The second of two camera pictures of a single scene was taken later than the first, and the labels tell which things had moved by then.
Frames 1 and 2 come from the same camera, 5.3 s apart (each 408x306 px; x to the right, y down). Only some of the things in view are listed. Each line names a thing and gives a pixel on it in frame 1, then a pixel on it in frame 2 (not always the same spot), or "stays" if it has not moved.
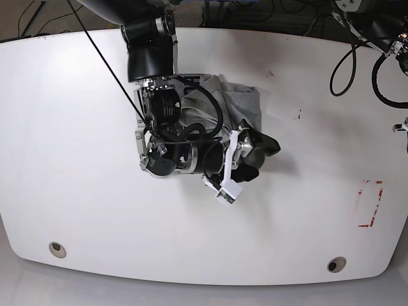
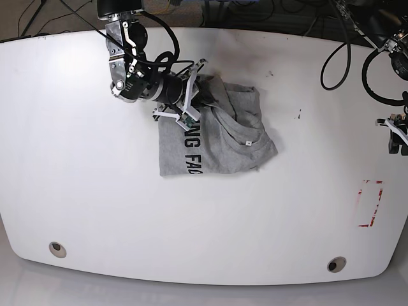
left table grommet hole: [57, 249] stays
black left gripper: [248, 162] -> [206, 94]
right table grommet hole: [336, 264] stays
